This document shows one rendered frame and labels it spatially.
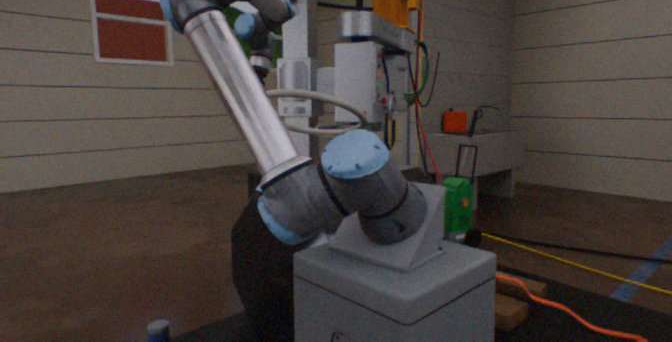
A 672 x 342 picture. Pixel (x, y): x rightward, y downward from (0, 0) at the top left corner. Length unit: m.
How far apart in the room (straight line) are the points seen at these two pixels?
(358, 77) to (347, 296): 1.46
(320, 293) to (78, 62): 7.11
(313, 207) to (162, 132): 7.40
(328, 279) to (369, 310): 0.14
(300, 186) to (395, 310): 0.35
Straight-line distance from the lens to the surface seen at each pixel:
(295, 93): 1.61
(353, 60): 2.36
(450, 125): 5.56
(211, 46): 1.16
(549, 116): 7.08
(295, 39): 3.18
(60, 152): 7.96
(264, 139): 1.08
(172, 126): 8.42
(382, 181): 1.02
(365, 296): 1.07
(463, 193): 3.88
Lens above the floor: 1.26
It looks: 7 degrees down
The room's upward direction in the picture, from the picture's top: straight up
